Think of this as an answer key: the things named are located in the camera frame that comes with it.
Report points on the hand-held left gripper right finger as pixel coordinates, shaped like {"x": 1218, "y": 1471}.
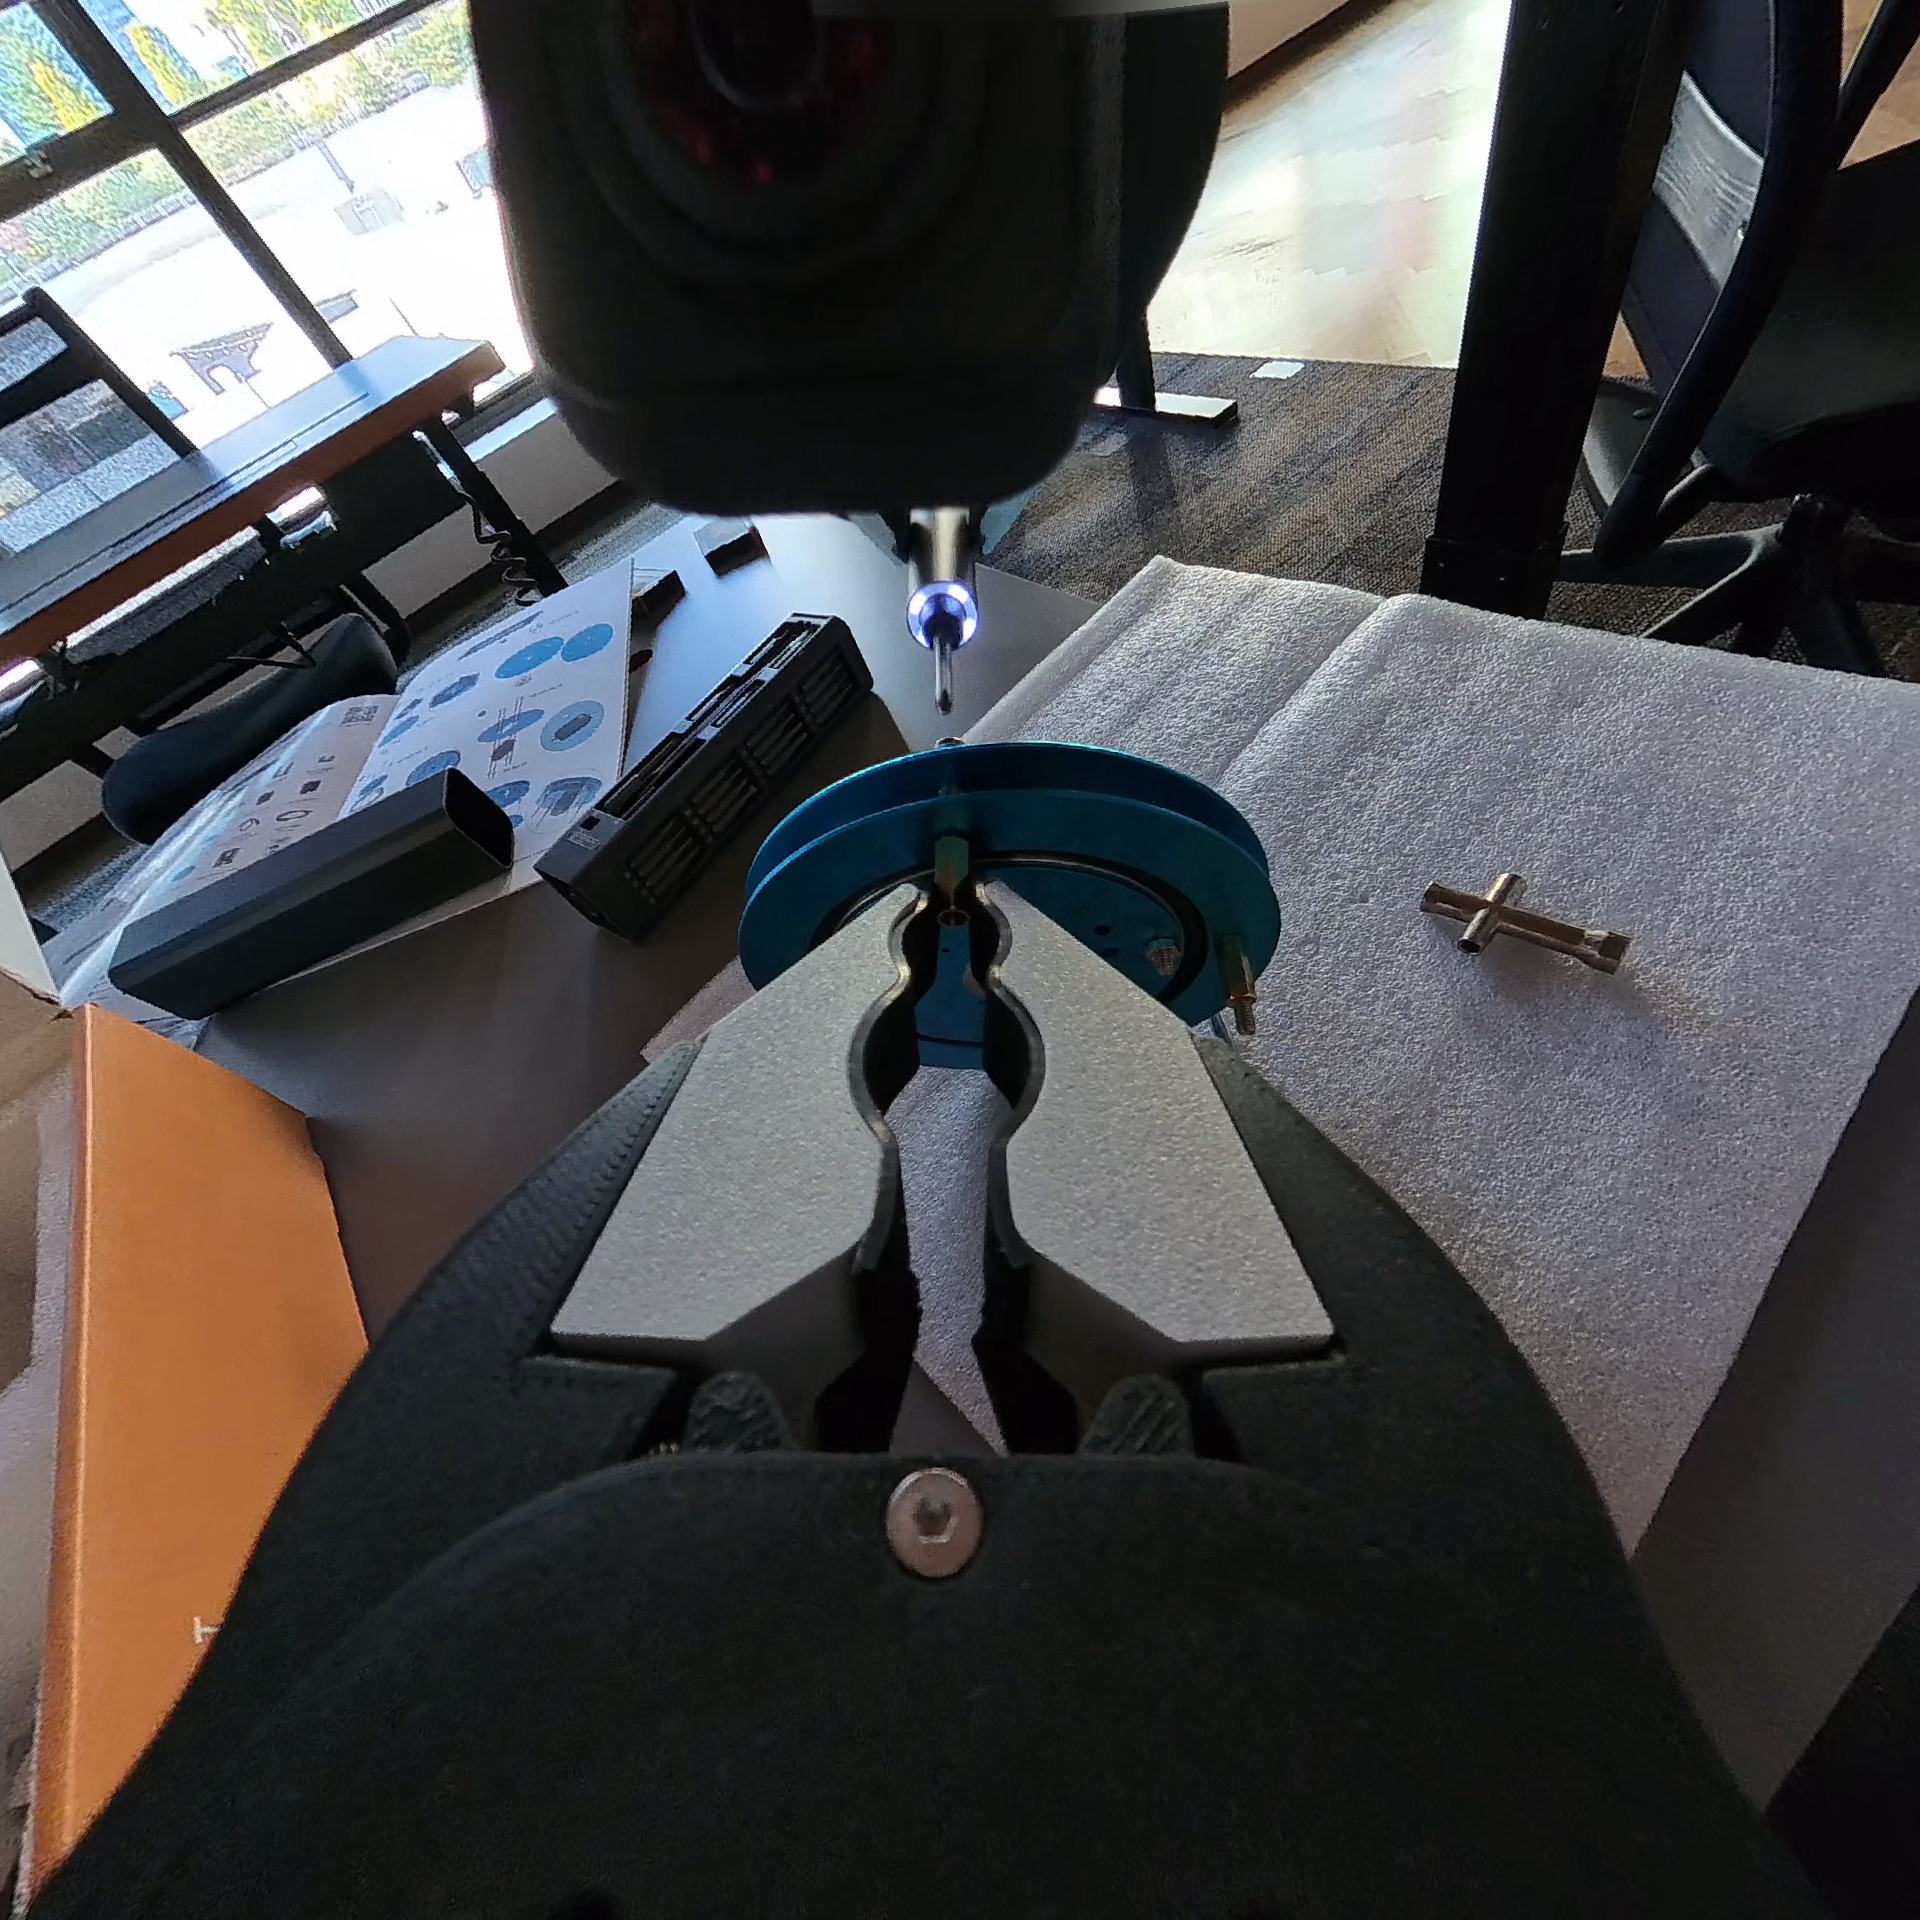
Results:
{"x": 1170, "y": 1201}

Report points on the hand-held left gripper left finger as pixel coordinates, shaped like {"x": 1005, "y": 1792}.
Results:
{"x": 721, "y": 1201}

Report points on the grey electric screwdriver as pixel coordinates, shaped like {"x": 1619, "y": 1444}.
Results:
{"x": 944, "y": 564}

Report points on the blue metal wheel assembly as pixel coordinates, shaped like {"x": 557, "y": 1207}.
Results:
{"x": 1080, "y": 780}

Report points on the dark grey desk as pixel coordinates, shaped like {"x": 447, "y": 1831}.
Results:
{"x": 481, "y": 1050}

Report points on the black desk leg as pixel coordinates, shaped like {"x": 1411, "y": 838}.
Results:
{"x": 1545, "y": 300}

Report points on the small black box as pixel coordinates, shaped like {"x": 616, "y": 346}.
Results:
{"x": 735, "y": 546}
{"x": 656, "y": 596}

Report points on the black screwdriver bit holder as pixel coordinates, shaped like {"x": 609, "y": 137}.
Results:
{"x": 704, "y": 780}

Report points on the metal cross wrench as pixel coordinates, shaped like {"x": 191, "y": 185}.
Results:
{"x": 1523, "y": 917}

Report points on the instruction sheet with blue circles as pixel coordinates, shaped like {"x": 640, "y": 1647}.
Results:
{"x": 523, "y": 692}

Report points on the black rectangular sleeve case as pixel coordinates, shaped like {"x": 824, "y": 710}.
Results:
{"x": 299, "y": 901}

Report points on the orange cardboard box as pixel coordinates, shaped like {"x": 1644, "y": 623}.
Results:
{"x": 195, "y": 1350}

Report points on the white foam sheet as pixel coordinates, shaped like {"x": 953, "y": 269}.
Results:
{"x": 1499, "y": 750}

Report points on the white instruction booklet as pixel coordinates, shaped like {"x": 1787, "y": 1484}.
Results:
{"x": 269, "y": 780}

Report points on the black office chair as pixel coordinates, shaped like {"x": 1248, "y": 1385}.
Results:
{"x": 240, "y": 735}
{"x": 1770, "y": 376}

